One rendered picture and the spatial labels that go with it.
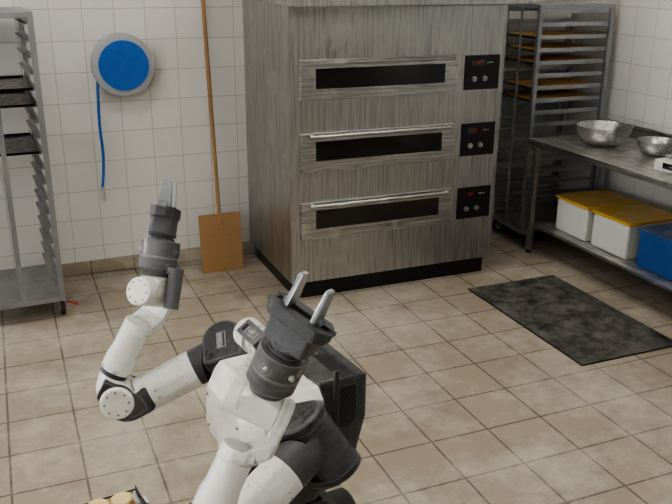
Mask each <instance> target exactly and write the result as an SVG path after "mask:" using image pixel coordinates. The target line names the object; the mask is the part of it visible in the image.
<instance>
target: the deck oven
mask: <svg viewBox="0 0 672 504"><path fill-rule="evenodd" d="M526 4H533V0H242V6H243V38H244V70H245V102H246V134H247V166H248V198H249V230H250V241H251V242H252V243H253V245H254V246H255V247H256V249H257V258H258V259H259V260H260V261H261V262H262V263H263V264H264V265H265V266H266V268H267V269H268V270H269V271H270V272H271V273H272V274H273V275H274V276H275V277H276V278H277V279H278V280H279V281H280V283H281V284H282V285H283V286H284V287H285V288H286V289H287V290H288V291H289V292H290V290H291V288H292V286H293V284H294V282H295V280H296V278H297V276H298V274H299V273H301V272H304V271H307V272H308V273H309V276H308V278H307V281H306V283H305V286H304V288H303V291H302V293H301V296H300V298H304V297H311V296H318V295H324V293H325V292H326V291H327V290H329V289H333V290H334V291H335V293H337V292H344V291H351V290H357V289H364V288H370V287H377V286H384V285H390V284H397V283H403V282H410V281H417V280H423V279H430V278H437V277H443V276H450V275H456V274H463V273H470V272H476V271H481V264H482V257H486V256H490V244H491V231H492V217H493V204H494V191H495V177H496V164H497V150H498V137H499V123H500V110H501V96H502V83H503V69H504V56H505V42H506V29H507V15H508V5H526Z"/></svg>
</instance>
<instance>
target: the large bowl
mask: <svg viewBox="0 0 672 504"><path fill-rule="evenodd" d="M576 126H577V132H578V134H579V136H580V137H581V139H582V140H583V141H585V142H587V143H589V144H591V145H593V146H596V147H612V146H615V145H618V144H621V143H624V141H625V140H626V139H627V138H628V137H629V136H630V135H631V132H632V129H633V128H634V127H633V125H630V124H627V123H623V122H617V121H607V120H585V121H579V122H577V123H576Z"/></svg>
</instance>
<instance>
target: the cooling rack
mask: <svg viewBox="0 0 672 504"><path fill-rule="evenodd" d="M508 7H521V8H522V9H521V21H520V34H519V46H518V59H517V71H516V84H515V97H514V109H513V122H512V134H511V147H510V159H509V172H508V185H507V197H506V210H505V212H499V213H494V212H495V206H493V217H492V219H494V220H496V221H497V224H496V227H500V226H502V224H503V225H505V226H507V227H509V228H511V229H513V230H514V231H516V232H518V233H520V234H524V236H525V235H526V230H527V219H525V218H526V215H528V209H527V210H526V207H527V196H528V185H529V173H530V162H531V151H532V144H529V138H533V128H534V117H535V106H536V94H537V83H538V72H539V60H540V49H541V38H542V26H543V15H544V9H593V8H612V4H609V3H594V2H579V1H556V2H533V4H526V5H508ZM524 8H533V9H538V17H537V29H536V41H535V52H534V64H533V75H532V87H531V99H530V110H529V122H528V133H527V145H526V157H525V168H524V180H523V191H522V203H521V210H518V211H508V201H509V189H510V177H511V164H512V152H513V139H514V127H515V114H516V102H517V90H518V77H519V65H520V52H521V40H522V28H523V15H524ZM552 212H557V208H554V207H546V208H537V209H536V211H535V214H543V213H552ZM518 218H520V220H519V219H518ZM556 218H557V216H550V217H541V218H535V222H534V224H535V223H542V222H550V221H556Z"/></svg>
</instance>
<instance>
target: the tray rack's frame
mask: <svg viewBox="0 0 672 504"><path fill-rule="evenodd" d="M1 18H27V20H28V32H29V37H30V49H31V54H32V66H33V71H34V83H35V88H36V91H35V92H36V100H37V105H38V107H37V109H38V117H39V122H40V123H39V126H40V133H41V143H42V149H43V160H44V165H45V177H46V182H47V185H46V186H47V194H48V199H49V200H48V203H49V209H50V220H51V224H52V237H53V241H54V243H53V245H54V252H55V262H56V267H57V271H56V272H55V274H56V273H57V275H56V277H57V279H58V284H59V285H57V286H54V285H53V282H52V280H51V277H50V274H49V272H48V269H47V266H46V264H42V265H35V266H28V267H21V260H20V253H19V245H18V238H17V230H16V223H15V215H14V208H13V200H12V193H11V185H10V178H9V170H8V162H7V155H6V147H5V140H4V132H3V125H2V117H1V110H0V153H1V161H2V168H3V175H4V183H5V190H6V198H7V205H8V212H9V220H10V227H11V235H12V242H13V249H14V257H15V264H16V268H13V269H6V270H0V311H1V310H8V309H14V308H21V307H27V306H33V305H40V304H46V303H53V302H58V305H59V310H60V303H59V301H65V306H66V298H67V296H66V294H65V291H64V282H63V274H62V265H61V256H60V248H59V239H58V230H57V221H56V213H55V204H54V195H53V187H52V178H51V169H50V161H49V152H48V143H47V135H46V126H45V117H44V108H43V100H42V91H41V82H40V74H39V65H38V56H37V48H36V39H35V30H34V21H33V13H32V12H31V11H29V10H27V9H24V8H22V7H0V19H1Z"/></svg>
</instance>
